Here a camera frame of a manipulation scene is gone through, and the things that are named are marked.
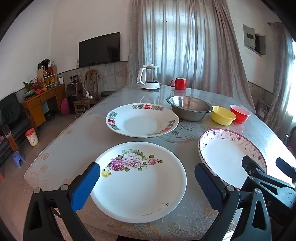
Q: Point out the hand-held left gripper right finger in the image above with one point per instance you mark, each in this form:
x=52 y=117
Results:
x=208 y=187

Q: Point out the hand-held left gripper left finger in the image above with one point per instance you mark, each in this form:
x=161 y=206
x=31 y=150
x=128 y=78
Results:
x=85 y=187

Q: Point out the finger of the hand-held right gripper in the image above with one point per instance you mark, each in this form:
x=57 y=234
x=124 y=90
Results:
x=285 y=168
x=251 y=165

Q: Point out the white plate with purple rim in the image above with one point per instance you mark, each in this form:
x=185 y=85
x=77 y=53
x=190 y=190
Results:
x=222 y=157

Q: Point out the red plastic bowl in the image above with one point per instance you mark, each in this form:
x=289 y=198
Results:
x=240 y=114

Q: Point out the white plate with pink roses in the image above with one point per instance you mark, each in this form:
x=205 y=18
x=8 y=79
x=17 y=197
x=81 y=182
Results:
x=138 y=190

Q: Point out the yellow plastic bowl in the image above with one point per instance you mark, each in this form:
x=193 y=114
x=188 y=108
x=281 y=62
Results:
x=223 y=115

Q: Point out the stainless steel bowl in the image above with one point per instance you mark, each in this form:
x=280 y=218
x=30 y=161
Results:
x=189 y=110

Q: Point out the white plate with red characters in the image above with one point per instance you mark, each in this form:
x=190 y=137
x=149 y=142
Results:
x=138 y=122

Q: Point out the patterned upholstered chair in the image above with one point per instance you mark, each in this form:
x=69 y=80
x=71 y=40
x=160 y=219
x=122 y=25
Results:
x=263 y=110

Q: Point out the white and red waste bin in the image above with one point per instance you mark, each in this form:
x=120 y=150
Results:
x=32 y=138

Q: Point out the blue plastic stool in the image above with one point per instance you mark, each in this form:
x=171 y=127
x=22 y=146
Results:
x=18 y=157

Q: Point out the pink bag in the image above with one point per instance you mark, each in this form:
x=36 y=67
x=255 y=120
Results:
x=65 y=107

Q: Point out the small wooden stool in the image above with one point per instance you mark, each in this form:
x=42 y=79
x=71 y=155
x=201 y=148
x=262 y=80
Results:
x=82 y=103

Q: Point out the black leather armchair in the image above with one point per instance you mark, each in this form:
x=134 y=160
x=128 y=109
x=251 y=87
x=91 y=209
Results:
x=5 y=146
x=11 y=109

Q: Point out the white power strip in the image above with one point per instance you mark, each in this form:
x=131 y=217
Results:
x=89 y=95

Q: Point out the dark portable speaker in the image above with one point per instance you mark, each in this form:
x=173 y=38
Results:
x=73 y=91

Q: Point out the orange wooden desk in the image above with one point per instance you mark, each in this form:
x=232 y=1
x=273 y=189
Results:
x=34 y=104

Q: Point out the grey side window curtain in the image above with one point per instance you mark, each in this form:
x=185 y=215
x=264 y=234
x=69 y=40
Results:
x=281 y=69

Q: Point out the red mug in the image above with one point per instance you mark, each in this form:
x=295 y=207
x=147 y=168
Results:
x=180 y=83

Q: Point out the tall wooden chair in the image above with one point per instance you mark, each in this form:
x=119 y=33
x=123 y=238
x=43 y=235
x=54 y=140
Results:
x=91 y=78

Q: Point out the green potted plant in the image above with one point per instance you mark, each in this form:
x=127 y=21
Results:
x=29 y=85

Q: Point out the wooden shelf with ornaments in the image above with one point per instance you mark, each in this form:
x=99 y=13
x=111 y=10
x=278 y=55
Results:
x=47 y=74

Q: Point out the white glass electric kettle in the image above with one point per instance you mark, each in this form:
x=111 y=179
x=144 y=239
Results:
x=150 y=80

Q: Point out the grey sheer window curtain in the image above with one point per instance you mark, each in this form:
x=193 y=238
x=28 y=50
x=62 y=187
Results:
x=185 y=46

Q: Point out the grey wall electrical panel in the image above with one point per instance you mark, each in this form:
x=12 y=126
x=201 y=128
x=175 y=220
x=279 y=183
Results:
x=249 y=37

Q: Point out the black wall television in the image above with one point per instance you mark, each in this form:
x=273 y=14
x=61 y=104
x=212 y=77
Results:
x=99 y=49

